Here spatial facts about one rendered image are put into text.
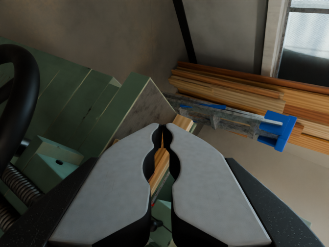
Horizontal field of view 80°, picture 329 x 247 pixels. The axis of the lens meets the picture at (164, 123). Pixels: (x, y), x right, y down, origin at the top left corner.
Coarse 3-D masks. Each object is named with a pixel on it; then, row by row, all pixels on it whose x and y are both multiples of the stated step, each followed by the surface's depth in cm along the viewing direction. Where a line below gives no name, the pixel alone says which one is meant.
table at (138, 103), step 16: (128, 80) 44; (144, 80) 42; (128, 96) 42; (144, 96) 43; (160, 96) 47; (112, 112) 42; (128, 112) 41; (144, 112) 45; (160, 112) 50; (96, 128) 42; (112, 128) 40; (128, 128) 42; (32, 144) 33; (48, 144) 33; (96, 144) 40; (112, 144) 40; (64, 160) 36; (80, 160) 39; (0, 192) 31
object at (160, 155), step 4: (160, 148) 52; (164, 148) 51; (156, 152) 52; (160, 152) 51; (164, 152) 51; (168, 152) 52; (156, 156) 51; (160, 156) 51; (164, 156) 51; (156, 160) 51; (160, 160) 50; (156, 164) 50; (160, 164) 51; (156, 168) 50; (156, 172) 51; (152, 180) 51
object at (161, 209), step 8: (160, 200) 42; (152, 208) 42; (160, 208) 41; (168, 208) 41; (152, 216) 41; (160, 216) 41; (168, 216) 40; (168, 224) 39; (152, 232) 40; (160, 232) 39; (168, 232) 39; (160, 240) 39; (168, 240) 38
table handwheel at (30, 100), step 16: (0, 48) 30; (16, 48) 28; (0, 64) 34; (16, 64) 26; (32, 64) 26; (16, 80) 24; (32, 80) 25; (0, 96) 26; (16, 96) 23; (32, 96) 24; (16, 112) 22; (32, 112) 24; (0, 128) 21; (16, 128) 22; (0, 144) 21; (16, 144) 22; (0, 160) 21
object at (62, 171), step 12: (36, 156) 31; (48, 156) 33; (36, 168) 30; (48, 168) 29; (60, 168) 31; (72, 168) 35; (36, 180) 29; (48, 180) 28; (60, 180) 27; (12, 192) 30; (12, 204) 29; (24, 204) 28
